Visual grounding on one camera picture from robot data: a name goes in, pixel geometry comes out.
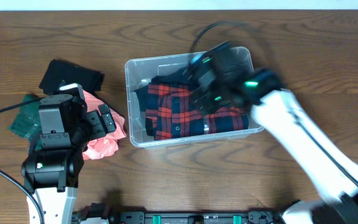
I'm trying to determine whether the pink cloth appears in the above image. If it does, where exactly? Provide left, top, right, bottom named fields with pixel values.
left=83, top=90, right=126, bottom=160

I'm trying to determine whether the dark navy cloth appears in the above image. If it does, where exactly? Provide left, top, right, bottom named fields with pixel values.
left=135, top=68, right=198, bottom=111

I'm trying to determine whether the red plaid cloth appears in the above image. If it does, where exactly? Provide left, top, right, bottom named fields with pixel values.
left=144, top=90, right=249, bottom=141

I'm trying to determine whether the green cloth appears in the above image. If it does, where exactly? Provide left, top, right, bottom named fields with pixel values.
left=9, top=95, right=42, bottom=153

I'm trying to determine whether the black cloth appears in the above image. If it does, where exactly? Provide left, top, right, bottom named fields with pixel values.
left=39, top=59, right=104, bottom=95

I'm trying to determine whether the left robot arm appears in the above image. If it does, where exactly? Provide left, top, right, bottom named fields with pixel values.
left=22, top=94, right=116, bottom=223

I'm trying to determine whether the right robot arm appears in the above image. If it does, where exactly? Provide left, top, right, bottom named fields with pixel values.
left=187, top=42, right=358, bottom=223

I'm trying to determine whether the clear plastic storage bin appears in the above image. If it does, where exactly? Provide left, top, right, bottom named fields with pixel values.
left=124, top=54, right=264, bottom=149

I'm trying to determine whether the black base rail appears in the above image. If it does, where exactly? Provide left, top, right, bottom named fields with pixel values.
left=71, top=203, right=284, bottom=224

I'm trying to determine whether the left black cable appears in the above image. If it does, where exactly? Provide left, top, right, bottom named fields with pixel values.
left=0, top=98, right=46, bottom=224

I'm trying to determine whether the black cable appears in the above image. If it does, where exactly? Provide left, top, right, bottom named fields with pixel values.
left=0, top=98, right=46, bottom=224
left=190, top=20, right=358, bottom=200

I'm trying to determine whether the right black cable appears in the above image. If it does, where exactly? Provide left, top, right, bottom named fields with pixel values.
left=190, top=20, right=358, bottom=200

